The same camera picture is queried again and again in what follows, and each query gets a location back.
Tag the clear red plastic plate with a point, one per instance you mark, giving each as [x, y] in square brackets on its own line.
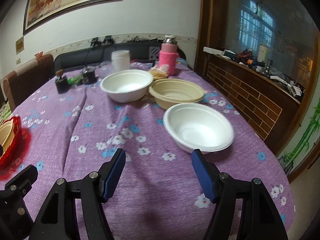
[7, 158]

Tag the black sofa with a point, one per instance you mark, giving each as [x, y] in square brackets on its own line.
[75, 60]

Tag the black slotted spatula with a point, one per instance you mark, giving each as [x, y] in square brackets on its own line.
[154, 53]

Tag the large white foam bowl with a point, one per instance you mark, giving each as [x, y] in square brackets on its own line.
[126, 85]

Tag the patterned blanket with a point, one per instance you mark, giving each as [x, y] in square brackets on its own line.
[4, 111]

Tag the white plastic jar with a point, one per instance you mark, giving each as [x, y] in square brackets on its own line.
[120, 61]

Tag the glass partition panel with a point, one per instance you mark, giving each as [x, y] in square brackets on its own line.
[270, 20]

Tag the small wall plaque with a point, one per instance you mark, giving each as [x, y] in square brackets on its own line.
[19, 45]

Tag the small white foam bowl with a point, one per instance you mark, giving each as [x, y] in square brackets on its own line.
[197, 127]

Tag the black devices on sofa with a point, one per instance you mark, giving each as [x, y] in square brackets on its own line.
[101, 41]

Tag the clear glass cup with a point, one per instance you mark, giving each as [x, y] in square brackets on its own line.
[106, 65]

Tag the dark jar with cork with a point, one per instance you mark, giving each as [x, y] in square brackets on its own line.
[61, 83]

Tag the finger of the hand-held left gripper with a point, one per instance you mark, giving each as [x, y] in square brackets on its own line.
[23, 177]

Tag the small beige ribbed bowl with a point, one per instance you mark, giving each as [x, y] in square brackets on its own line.
[175, 92]

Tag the white box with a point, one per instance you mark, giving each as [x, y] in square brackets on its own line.
[213, 50]

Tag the clear bag of snacks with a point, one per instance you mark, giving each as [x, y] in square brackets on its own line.
[158, 72]

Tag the purple floral tablecloth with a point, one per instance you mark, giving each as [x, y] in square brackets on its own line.
[150, 135]

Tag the wooden cabinet with brick pattern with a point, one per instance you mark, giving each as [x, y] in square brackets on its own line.
[250, 97]

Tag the brown chair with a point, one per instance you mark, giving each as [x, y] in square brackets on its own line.
[27, 80]

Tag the red tool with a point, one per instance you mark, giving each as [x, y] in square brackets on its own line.
[244, 54]

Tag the black lidded jar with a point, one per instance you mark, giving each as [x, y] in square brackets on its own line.
[88, 76]

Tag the framed horse painting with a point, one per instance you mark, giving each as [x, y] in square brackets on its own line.
[70, 2]

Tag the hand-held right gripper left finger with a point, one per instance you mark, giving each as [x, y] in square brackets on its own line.
[113, 175]

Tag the large beige ribbed bowl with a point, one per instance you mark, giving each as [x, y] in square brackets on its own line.
[6, 133]

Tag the pink bottle with knitted sleeve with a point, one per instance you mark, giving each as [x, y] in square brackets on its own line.
[168, 60]

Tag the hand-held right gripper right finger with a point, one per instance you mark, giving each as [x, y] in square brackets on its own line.
[203, 177]

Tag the bamboo wall sticker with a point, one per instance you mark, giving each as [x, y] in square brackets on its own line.
[303, 140]

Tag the green packet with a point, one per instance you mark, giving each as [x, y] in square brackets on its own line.
[74, 80]

